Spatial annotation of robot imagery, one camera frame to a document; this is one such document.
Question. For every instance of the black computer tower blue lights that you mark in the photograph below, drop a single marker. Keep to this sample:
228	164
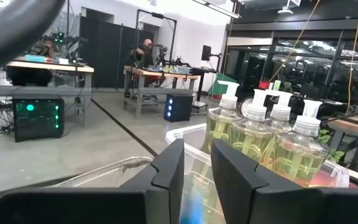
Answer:
179	107

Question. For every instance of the small green potted plant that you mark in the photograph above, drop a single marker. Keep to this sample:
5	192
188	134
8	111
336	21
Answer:
336	154

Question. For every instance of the black desk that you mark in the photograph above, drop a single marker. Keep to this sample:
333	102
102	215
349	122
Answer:
205	71

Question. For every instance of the green panel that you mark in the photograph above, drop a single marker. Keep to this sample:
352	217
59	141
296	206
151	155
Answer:
214	88

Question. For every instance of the large clear plastic bin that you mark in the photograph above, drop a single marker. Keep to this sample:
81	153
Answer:
194	146

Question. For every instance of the red box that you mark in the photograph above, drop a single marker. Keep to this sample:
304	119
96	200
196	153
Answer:
264	85

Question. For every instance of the person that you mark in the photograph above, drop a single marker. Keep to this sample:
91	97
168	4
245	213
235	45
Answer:
42	48
141	54

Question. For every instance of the black computer tower green lights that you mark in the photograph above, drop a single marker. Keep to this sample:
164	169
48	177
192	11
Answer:
39	124

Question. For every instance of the small clear plastic bin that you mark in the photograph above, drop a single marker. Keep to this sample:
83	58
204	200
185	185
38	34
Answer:
135	161

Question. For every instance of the black gantry frame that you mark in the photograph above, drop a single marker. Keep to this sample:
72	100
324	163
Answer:
137	31

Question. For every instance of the black monitor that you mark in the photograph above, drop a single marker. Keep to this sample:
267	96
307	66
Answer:
206	53

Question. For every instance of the black partition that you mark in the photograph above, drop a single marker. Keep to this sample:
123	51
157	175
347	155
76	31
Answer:
104	53

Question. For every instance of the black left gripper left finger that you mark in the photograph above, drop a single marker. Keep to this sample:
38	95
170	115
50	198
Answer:
166	186

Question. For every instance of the white linear ceiling lamp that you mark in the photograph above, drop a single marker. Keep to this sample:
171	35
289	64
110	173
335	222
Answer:
219	8

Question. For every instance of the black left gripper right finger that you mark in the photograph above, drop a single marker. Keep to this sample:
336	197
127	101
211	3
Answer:
232	186

